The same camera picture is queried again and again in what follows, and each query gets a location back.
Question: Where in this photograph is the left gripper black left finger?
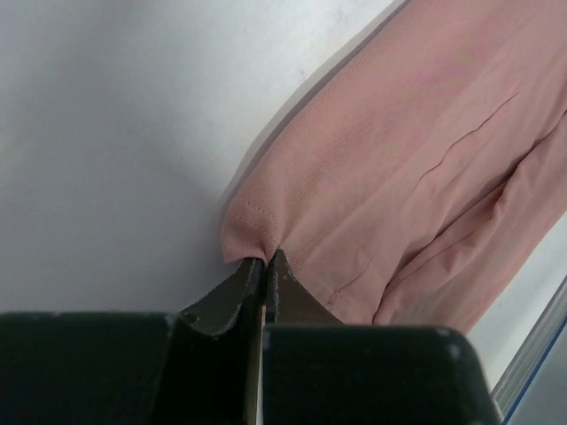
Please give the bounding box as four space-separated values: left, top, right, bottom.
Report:
1 259 263 424

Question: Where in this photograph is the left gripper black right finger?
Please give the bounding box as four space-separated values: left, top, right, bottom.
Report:
261 251 501 424

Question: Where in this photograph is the dusty pink t-shirt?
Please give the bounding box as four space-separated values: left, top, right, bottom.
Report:
221 1 566 332

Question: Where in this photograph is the aluminium frame rail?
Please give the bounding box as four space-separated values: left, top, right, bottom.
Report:
492 282 566 424

